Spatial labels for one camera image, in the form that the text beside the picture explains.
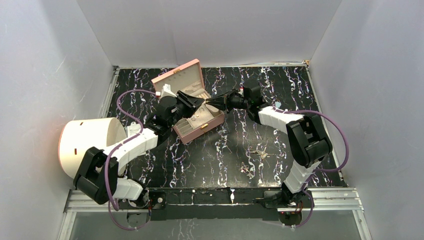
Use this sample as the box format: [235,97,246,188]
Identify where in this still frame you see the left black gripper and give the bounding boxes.
[168,91,205,128]

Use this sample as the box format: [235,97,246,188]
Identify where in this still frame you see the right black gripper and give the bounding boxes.
[206,88,250,114]

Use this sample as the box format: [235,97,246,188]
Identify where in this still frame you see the pink jewelry box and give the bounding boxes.
[151,59,225,144]

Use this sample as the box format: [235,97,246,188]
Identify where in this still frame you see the gold necklace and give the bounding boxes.
[249,148,275,161]

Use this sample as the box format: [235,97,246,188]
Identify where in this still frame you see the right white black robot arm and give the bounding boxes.
[205,86,333,207]

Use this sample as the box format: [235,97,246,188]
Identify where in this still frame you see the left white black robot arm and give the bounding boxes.
[73,90,205,208]

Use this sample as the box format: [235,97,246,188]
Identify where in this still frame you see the gold pendant jewelry cluster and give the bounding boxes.
[240,165,255,179]

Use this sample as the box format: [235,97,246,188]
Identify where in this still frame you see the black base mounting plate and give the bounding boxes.
[118,187,313,225]

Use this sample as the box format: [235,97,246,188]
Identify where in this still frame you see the white cylindrical bucket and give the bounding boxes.
[58,117,127,179]

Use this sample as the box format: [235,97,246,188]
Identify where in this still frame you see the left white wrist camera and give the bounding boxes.
[155,84,177,99]

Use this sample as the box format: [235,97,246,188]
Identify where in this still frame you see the aluminium frame rail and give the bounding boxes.
[57,187,372,240]

